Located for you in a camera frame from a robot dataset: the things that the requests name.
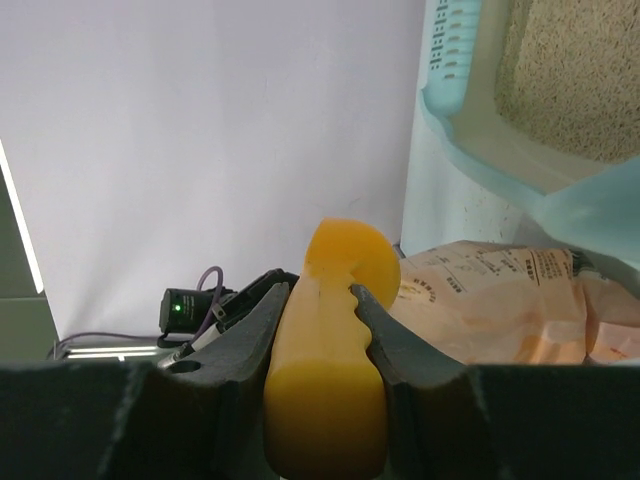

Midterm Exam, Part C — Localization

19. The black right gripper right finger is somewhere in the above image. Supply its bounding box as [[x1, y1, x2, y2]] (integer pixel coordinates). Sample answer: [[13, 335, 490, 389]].
[[352, 285, 639, 479]]

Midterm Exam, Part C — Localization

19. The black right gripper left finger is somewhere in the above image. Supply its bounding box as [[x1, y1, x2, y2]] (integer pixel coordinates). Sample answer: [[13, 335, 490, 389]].
[[1, 283, 289, 479]]

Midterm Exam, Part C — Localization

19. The yellow plastic litter scoop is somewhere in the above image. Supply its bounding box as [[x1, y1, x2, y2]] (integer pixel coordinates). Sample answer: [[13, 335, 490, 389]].
[[263, 218, 400, 479]]

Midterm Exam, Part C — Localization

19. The pink cat litter bag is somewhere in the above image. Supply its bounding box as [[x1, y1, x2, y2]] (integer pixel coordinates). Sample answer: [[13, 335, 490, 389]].
[[390, 241, 639, 364]]

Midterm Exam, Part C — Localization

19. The teal and beige litter box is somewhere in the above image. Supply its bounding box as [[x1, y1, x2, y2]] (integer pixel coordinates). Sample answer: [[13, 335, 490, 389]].
[[401, 1, 639, 266]]

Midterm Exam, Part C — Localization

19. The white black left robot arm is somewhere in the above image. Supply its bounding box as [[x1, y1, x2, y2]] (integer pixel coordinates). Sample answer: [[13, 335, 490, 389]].
[[157, 269, 299, 348]]

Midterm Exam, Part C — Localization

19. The beige cat litter in box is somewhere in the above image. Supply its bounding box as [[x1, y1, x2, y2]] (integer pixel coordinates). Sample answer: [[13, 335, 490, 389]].
[[494, 1, 639, 164]]

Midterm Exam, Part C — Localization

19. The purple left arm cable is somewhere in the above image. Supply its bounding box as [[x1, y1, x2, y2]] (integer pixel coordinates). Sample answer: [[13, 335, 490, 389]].
[[47, 265, 225, 361]]

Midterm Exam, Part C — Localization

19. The left aluminium corner post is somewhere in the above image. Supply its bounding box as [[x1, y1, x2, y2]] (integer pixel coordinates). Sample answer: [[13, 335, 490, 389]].
[[1, 145, 45, 295]]

